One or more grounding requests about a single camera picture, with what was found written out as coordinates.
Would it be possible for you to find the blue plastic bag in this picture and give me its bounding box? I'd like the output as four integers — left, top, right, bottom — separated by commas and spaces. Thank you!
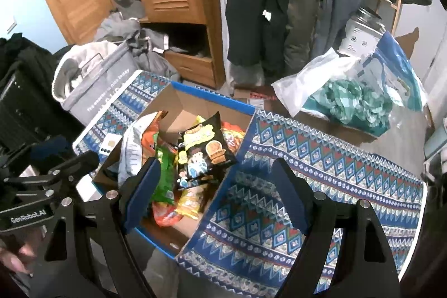
361, 31, 428, 112

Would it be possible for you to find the black yellow burger snack packet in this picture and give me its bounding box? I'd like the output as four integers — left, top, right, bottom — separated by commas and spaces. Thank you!
175, 111, 239, 190

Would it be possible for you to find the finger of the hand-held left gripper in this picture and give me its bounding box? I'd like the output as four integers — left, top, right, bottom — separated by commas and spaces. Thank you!
49, 151, 100, 185
30, 135, 70, 162

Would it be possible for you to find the grey fabric laundry basket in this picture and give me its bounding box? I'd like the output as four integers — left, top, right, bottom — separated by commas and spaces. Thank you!
61, 43, 142, 126

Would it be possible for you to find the white patterned bin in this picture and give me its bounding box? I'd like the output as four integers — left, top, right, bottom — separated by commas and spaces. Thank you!
339, 6, 386, 58

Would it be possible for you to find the grey clothes pile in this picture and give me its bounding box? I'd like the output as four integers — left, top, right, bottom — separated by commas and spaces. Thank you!
94, 0, 182, 82

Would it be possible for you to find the blue cardboard box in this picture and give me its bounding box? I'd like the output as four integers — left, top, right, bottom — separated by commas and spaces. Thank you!
91, 81, 257, 258

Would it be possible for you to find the person's left hand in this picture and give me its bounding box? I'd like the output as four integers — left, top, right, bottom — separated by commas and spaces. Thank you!
0, 235, 44, 274

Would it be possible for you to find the teal patterned bundle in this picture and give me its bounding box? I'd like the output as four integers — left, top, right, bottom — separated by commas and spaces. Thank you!
302, 79, 393, 138

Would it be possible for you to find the black hanging jacket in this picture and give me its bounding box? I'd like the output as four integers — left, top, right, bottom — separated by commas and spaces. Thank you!
225, 0, 292, 75

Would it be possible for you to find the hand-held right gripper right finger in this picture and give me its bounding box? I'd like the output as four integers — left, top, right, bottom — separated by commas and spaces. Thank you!
272, 158, 400, 298

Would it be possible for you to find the white hooded garment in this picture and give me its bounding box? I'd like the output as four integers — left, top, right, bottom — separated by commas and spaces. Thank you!
52, 41, 117, 101

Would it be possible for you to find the white orange snack packet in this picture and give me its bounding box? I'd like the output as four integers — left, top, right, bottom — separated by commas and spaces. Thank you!
118, 112, 165, 185

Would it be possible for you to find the blue patterned tablecloth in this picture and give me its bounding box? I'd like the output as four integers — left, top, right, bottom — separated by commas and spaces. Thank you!
72, 69, 425, 297

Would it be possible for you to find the white plastic bag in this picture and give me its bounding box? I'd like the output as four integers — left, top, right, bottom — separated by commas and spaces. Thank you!
272, 47, 364, 117

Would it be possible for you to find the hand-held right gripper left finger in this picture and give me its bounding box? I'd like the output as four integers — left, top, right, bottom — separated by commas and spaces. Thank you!
33, 156, 163, 298

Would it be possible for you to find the light blue bin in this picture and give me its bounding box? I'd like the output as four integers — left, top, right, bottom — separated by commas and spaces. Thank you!
422, 125, 447, 166

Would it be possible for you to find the red orange snack packet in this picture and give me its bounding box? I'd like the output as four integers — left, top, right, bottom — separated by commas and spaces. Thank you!
220, 121, 247, 154

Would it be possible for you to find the flat cardboard piece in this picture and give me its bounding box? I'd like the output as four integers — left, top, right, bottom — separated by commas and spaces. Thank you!
232, 83, 280, 108

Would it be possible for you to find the green snack packet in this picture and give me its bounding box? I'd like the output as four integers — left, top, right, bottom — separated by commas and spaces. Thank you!
153, 144, 179, 206

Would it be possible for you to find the olive hanging coat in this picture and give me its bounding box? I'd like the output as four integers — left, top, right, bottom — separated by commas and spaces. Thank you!
283, 0, 327, 68

